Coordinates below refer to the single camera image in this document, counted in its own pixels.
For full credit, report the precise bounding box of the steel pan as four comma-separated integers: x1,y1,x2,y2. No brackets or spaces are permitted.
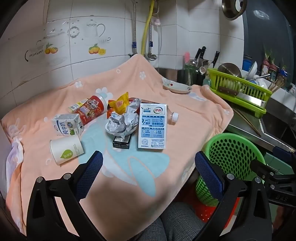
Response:
221,0,245,21

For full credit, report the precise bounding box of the steel bowl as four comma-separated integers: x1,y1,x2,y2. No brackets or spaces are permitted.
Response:
217,62,242,79

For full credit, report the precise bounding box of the bundle of wooden chopsticks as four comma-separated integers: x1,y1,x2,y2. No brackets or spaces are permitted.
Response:
268,77,286,92

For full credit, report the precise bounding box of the metal flexible hose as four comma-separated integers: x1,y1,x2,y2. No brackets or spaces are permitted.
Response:
132,0,137,55
148,19,153,56

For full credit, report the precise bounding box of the clear plastic bottle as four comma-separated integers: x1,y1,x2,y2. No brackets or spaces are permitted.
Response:
166,107,179,126

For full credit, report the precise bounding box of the black-handled knife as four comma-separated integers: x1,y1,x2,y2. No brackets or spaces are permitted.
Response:
211,51,220,69
194,46,207,67

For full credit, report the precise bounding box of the orange snack packet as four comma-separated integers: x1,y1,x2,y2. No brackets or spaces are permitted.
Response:
109,92,129,115

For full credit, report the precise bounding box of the white paper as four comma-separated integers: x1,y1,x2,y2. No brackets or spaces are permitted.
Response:
105,98,142,137

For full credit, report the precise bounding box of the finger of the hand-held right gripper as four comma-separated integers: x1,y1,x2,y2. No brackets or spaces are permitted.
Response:
272,145,296,155
250,159,286,184

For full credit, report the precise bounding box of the dark utensil holder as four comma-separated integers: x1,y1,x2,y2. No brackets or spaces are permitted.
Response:
184,64,206,86

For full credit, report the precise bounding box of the steel sink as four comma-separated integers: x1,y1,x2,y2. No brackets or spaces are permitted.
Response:
261,97,296,149

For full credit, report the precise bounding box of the white bowl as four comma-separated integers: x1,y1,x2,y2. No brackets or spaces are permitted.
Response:
247,61,258,79

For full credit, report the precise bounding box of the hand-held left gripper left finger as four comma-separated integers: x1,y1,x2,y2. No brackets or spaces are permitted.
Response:
26,151,109,241

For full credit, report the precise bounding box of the steel cleaver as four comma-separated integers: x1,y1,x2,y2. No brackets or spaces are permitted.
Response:
218,86,266,109

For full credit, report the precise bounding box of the green perforated basket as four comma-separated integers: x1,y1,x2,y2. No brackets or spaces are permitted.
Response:
195,133,266,207

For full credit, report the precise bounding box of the black cigarette box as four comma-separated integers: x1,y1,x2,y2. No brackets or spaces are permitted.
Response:
112,134,133,149

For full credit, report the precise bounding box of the white paper cup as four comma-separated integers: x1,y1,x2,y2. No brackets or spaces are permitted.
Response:
50,137,84,165

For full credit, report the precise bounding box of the pair of wooden chopsticks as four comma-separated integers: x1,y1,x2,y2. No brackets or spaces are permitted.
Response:
233,108,262,137

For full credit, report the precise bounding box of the green dish rack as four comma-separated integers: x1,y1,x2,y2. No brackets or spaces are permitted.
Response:
206,68,273,120

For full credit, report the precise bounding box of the small white milk carton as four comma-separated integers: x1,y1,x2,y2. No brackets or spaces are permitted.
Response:
51,113,84,137

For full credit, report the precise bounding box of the red plastic stool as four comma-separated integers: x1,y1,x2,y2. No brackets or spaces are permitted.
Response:
183,192,241,230

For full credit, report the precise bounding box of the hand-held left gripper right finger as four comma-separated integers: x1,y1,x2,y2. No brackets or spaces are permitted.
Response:
194,151,273,241

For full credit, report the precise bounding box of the large white blue carton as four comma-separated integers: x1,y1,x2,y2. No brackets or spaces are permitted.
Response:
137,103,169,151

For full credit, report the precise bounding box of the person's leg in grey trousers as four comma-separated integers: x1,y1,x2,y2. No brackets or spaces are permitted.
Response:
136,202,208,241

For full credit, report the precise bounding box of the yellow hose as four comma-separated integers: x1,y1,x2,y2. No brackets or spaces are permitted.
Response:
141,0,155,55

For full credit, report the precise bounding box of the red snack canister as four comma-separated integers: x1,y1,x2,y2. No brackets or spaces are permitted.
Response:
68,95,109,126

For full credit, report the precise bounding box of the white flower-print plate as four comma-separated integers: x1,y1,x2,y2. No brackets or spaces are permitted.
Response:
162,83,192,94

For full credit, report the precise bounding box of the peach flower-print blanket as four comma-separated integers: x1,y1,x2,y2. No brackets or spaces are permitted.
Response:
1,54,234,235

